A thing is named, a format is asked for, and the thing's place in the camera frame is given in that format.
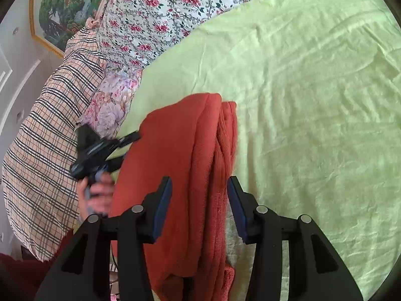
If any person's left hand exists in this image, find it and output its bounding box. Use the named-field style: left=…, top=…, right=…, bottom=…
left=77, top=172, right=115, bottom=219

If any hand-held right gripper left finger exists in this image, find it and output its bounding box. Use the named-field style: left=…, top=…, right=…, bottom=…
left=34, top=176, right=173, bottom=301

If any white floral quilt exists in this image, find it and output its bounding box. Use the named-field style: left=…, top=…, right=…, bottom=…
left=95, top=0, right=320, bottom=70

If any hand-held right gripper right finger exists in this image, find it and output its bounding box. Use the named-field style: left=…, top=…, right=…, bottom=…
left=227, top=176, right=364, bottom=301

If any framed landscape painting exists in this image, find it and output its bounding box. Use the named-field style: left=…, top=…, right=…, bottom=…
left=30, top=0, right=117, bottom=59

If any orange knit sweater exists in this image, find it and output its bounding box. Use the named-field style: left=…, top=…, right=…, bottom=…
left=108, top=92, right=239, bottom=295

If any person's dark red clothing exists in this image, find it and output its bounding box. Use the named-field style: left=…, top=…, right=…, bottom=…
left=0, top=229, right=80, bottom=301

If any light green bedsheet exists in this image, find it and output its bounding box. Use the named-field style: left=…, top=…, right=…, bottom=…
left=72, top=0, right=401, bottom=301

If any purple floral pillow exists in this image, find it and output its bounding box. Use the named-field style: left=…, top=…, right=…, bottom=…
left=75, top=67, right=144, bottom=140

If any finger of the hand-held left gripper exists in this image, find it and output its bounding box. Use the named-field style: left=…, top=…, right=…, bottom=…
left=105, top=157, right=125, bottom=174
left=108, top=132, right=141, bottom=150

